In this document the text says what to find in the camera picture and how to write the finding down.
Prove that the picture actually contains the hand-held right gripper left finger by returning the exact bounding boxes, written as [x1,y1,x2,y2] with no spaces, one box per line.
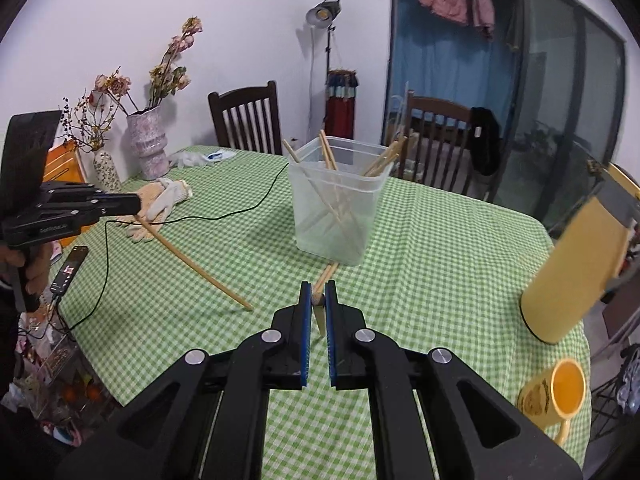
[55,281,313,480]

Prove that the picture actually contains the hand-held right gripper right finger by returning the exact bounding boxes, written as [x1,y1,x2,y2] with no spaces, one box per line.
[324,280,585,480]

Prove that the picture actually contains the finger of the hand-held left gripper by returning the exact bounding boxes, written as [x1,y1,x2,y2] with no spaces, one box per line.
[69,201,142,227]
[41,182,141,204]

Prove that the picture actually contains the clear plastic container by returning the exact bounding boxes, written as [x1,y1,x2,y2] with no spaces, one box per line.
[286,136,393,267]

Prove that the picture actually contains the pile of bamboo chopsticks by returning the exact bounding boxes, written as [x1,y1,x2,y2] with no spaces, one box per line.
[317,129,401,261]

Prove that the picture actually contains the person's left hand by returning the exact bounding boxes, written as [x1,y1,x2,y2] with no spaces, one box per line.
[0,242,53,297]

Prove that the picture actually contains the small patterned vase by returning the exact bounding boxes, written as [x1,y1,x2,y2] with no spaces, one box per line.
[94,151,122,192]

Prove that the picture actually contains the orange box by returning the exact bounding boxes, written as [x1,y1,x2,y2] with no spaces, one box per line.
[42,140,98,233]

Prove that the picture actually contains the beige work glove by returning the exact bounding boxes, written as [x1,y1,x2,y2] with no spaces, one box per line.
[117,183,168,241]

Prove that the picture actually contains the black smartphone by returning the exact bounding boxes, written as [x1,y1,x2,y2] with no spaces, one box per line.
[50,245,90,295]

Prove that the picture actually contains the pink speckled vase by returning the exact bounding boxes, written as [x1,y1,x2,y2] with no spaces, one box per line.
[125,106,171,182]

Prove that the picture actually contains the dried flower bunch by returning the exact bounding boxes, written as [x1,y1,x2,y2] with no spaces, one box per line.
[62,66,133,153]

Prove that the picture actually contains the clear plastic organizer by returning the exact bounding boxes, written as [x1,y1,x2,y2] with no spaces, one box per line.
[15,330,121,426]

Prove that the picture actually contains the tall dried rose stems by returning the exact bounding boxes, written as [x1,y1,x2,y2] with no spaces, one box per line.
[149,16,203,111]

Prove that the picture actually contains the green checked tablecloth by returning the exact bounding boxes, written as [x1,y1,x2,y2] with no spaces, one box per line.
[47,145,593,480]

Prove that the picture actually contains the dark wooden chair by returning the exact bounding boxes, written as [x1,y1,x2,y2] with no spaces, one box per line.
[400,91,493,201]
[207,80,283,156]

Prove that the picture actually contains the yellow mug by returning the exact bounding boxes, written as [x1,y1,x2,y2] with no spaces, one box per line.
[515,358,587,446]

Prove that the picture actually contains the red folded umbrella stand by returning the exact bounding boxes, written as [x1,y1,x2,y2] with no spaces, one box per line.
[324,69,360,138]

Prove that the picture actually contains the black jacket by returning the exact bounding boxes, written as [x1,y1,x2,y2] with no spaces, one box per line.
[470,106,501,177]

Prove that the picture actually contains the yellow thermos jug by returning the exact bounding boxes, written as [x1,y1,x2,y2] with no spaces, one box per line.
[519,162,640,346]

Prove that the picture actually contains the black metal folding rack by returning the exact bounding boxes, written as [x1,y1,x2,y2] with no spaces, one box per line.
[587,345,640,441]

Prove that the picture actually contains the studio light on stand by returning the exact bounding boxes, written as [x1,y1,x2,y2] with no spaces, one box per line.
[306,0,346,131]

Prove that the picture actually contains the blue curtain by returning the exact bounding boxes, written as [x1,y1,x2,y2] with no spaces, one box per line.
[395,35,518,111]

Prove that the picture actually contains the grey cloth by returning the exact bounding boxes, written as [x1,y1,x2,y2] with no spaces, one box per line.
[617,345,640,411]

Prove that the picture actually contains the sliding glass door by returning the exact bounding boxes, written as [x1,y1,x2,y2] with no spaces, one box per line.
[500,0,628,231]

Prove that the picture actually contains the small pink jacket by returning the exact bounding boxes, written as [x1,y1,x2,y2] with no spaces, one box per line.
[471,0,496,41]

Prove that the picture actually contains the black cable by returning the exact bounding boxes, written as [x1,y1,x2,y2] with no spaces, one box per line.
[20,137,301,341]

